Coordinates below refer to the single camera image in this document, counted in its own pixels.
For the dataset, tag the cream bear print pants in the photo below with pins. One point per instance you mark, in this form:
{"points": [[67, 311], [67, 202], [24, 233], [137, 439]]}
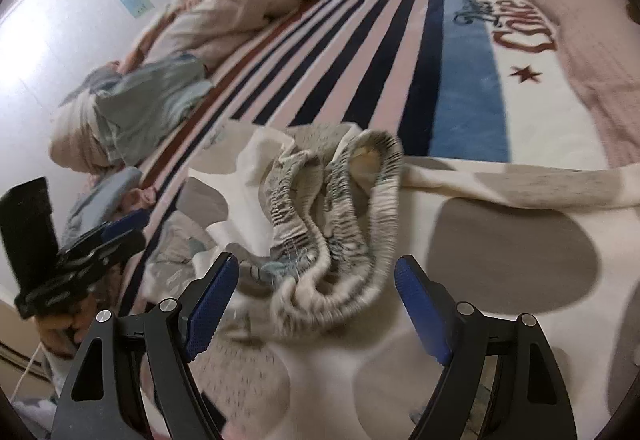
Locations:
{"points": [[320, 220]]}

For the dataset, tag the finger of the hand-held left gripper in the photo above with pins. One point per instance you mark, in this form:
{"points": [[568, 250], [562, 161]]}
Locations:
{"points": [[115, 247], [125, 222]]}

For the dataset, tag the light blue garment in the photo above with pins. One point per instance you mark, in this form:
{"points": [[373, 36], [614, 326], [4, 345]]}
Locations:
{"points": [[100, 197]]}

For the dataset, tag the person's left hand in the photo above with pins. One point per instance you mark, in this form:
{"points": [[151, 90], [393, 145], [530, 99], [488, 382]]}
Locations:
{"points": [[62, 332]]}

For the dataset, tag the striped bed blanket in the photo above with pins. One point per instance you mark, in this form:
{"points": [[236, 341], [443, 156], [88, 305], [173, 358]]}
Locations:
{"points": [[375, 69]]}

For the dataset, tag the blue-grey crumpled cloth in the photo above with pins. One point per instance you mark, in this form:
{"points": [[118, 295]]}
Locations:
{"points": [[140, 104]]}

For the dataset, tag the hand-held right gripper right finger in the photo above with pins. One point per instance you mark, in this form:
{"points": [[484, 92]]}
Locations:
{"points": [[420, 315]]}

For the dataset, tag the pink striped duvet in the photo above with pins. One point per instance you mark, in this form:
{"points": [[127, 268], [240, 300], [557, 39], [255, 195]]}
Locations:
{"points": [[240, 9]]}

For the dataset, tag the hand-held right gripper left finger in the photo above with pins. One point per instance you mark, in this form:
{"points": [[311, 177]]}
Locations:
{"points": [[210, 310]]}

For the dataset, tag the pink pillow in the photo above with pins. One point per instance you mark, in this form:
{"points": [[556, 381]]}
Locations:
{"points": [[590, 44]]}

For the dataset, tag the pink garment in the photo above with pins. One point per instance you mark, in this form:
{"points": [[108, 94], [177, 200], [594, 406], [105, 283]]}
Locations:
{"points": [[142, 197]]}

